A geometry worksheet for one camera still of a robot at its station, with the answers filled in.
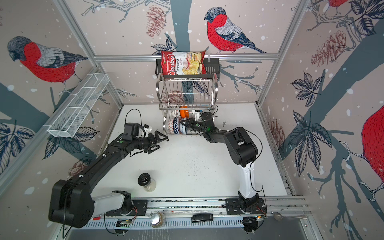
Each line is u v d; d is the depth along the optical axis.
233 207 0.73
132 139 0.66
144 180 0.72
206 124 0.79
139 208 0.73
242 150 0.55
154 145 0.73
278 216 0.70
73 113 0.74
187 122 0.90
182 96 1.22
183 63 0.88
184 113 0.98
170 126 0.91
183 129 0.91
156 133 0.75
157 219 0.62
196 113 0.90
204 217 0.68
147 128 0.80
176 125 0.90
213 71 0.95
